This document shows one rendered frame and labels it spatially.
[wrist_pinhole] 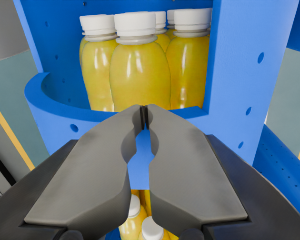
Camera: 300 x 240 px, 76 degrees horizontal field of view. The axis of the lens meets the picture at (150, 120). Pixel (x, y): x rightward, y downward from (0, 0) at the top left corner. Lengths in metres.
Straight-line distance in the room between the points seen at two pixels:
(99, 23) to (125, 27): 0.06
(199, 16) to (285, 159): 0.87
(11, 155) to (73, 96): 1.88
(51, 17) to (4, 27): 0.33
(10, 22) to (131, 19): 0.51
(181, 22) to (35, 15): 0.18
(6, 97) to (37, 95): 1.63
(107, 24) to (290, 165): 0.91
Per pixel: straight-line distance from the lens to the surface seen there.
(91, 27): 0.24
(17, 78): 1.72
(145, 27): 0.19
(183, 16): 0.22
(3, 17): 0.65
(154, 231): 0.39
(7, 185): 2.31
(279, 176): 0.95
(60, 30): 0.33
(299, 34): 0.44
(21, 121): 1.90
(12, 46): 0.64
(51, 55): 0.31
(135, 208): 0.42
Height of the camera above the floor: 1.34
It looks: 60 degrees down
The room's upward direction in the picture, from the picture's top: 179 degrees counter-clockwise
